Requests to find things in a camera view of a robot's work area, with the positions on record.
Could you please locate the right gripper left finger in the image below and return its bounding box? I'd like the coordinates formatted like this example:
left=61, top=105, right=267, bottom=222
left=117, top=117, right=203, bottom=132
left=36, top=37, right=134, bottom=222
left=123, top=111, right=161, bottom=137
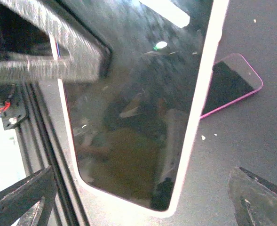
left=0, top=166, right=57, bottom=226

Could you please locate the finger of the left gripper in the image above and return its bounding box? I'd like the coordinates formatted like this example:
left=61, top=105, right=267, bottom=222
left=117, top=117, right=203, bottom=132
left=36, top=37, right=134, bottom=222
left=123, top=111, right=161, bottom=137
left=0, top=0, right=110, bottom=84

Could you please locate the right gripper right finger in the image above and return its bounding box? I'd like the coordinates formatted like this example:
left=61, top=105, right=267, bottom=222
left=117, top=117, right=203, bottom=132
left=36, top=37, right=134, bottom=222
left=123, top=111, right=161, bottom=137
left=228, top=167, right=277, bottom=226

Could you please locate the pink cased phone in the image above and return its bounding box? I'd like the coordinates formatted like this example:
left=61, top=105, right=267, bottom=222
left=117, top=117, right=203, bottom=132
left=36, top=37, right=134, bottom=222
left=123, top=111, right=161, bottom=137
left=61, top=0, right=228, bottom=218

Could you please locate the black phone pink edge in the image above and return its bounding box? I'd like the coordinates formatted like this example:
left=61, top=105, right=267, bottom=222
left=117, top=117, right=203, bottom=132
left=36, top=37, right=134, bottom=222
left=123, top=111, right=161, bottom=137
left=200, top=53, right=263, bottom=119

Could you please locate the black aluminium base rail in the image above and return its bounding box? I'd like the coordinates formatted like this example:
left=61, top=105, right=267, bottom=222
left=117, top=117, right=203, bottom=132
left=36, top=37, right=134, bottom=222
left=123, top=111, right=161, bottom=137
left=1, top=83, right=89, bottom=226

